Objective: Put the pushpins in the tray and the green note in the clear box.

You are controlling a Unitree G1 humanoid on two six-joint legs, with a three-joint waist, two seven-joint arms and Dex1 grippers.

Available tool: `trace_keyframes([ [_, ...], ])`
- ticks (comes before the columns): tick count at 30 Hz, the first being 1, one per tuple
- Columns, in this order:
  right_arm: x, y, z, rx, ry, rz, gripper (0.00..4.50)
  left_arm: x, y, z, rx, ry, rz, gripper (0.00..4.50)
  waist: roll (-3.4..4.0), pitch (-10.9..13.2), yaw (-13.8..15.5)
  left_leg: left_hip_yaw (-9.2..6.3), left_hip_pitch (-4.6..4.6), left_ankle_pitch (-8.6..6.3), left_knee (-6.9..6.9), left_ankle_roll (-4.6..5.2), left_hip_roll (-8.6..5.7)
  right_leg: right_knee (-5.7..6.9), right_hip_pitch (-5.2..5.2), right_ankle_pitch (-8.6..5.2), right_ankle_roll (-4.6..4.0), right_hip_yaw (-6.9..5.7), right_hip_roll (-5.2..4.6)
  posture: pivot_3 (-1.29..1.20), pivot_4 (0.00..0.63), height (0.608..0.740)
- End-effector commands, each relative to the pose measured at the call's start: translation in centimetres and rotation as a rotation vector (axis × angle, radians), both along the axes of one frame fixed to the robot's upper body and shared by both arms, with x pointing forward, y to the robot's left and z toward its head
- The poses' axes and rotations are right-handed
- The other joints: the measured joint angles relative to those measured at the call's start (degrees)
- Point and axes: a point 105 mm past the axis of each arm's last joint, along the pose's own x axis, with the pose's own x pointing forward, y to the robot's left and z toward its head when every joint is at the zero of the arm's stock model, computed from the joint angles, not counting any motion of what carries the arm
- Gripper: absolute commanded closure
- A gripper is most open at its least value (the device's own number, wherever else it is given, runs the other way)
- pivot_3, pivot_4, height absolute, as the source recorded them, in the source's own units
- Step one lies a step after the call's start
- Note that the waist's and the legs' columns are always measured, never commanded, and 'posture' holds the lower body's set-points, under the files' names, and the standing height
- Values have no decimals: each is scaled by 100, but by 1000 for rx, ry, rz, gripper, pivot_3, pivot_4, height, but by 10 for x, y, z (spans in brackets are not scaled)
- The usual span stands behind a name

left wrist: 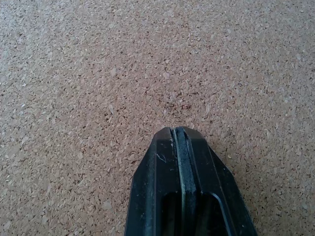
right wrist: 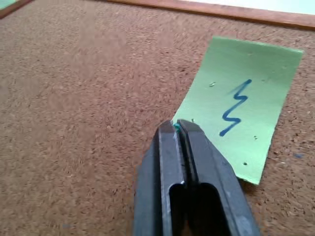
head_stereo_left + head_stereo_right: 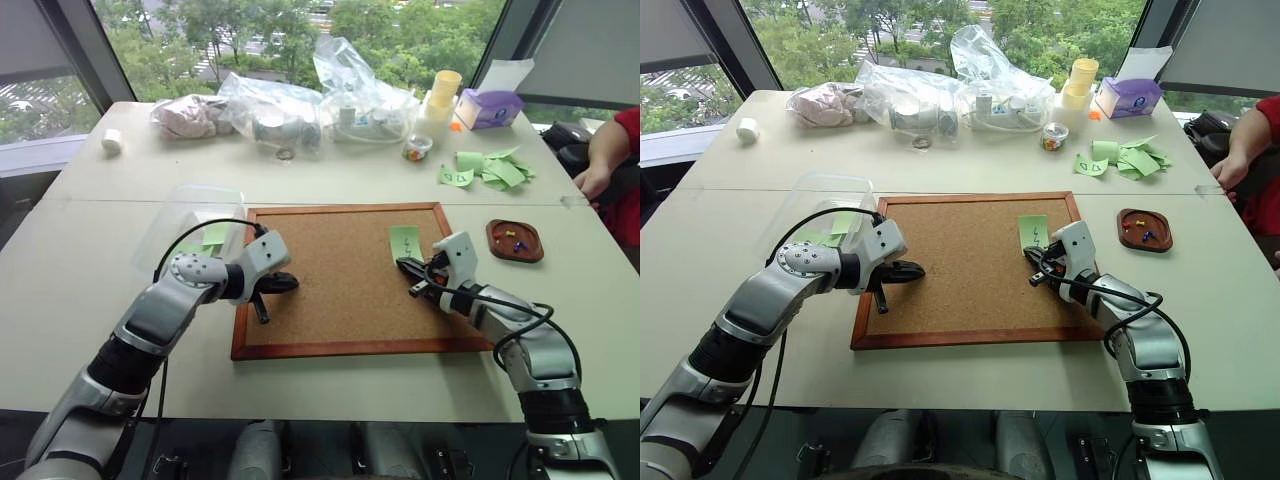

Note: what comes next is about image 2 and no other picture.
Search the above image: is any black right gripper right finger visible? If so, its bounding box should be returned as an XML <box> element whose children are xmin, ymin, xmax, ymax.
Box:
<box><xmin>176</xmin><ymin>119</ymin><xmax>261</xmax><ymax>236</ymax></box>

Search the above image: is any cork board with wooden frame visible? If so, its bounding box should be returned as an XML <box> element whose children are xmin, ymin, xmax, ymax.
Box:
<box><xmin>0</xmin><ymin>0</ymin><xmax>315</xmax><ymax>236</ymax></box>

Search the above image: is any green paper note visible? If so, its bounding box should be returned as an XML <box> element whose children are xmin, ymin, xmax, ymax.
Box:
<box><xmin>172</xmin><ymin>35</ymin><xmax>305</xmax><ymax>185</ymax></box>

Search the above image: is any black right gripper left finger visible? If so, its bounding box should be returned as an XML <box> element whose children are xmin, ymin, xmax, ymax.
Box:
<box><xmin>132</xmin><ymin>119</ymin><xmax>188</xmax><ymax>236</ymax></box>

